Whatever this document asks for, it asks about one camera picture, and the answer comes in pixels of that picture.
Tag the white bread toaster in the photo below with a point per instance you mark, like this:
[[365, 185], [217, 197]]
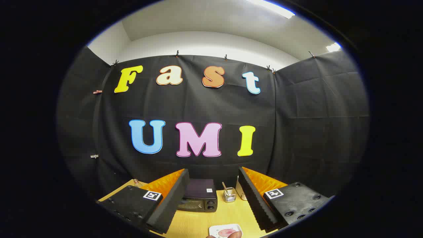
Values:
[[240, 191]]

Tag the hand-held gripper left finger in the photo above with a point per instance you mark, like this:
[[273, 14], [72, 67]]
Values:
[[172, 205]]

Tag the clear plastic water bottle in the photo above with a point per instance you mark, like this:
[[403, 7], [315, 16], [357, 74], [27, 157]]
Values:
[[136, 182]]

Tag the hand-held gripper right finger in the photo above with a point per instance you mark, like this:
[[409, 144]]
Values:
[[254, 201]]

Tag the long ceiling light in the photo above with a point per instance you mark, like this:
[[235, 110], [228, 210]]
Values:
[[274, 8]]

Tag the black toaster oven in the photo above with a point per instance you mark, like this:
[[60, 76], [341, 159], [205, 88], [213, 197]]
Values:
[[201, 190]]

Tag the black backdrop cloth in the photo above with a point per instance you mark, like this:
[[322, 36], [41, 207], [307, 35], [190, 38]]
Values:
[[198, 105]]

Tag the small ceiling light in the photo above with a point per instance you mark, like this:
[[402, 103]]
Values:
[[333, 47]]

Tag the pink food slice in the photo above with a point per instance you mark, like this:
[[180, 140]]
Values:
[[225, 232]]

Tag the white square plate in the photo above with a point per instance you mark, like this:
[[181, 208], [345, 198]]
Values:
[[214, 230]]

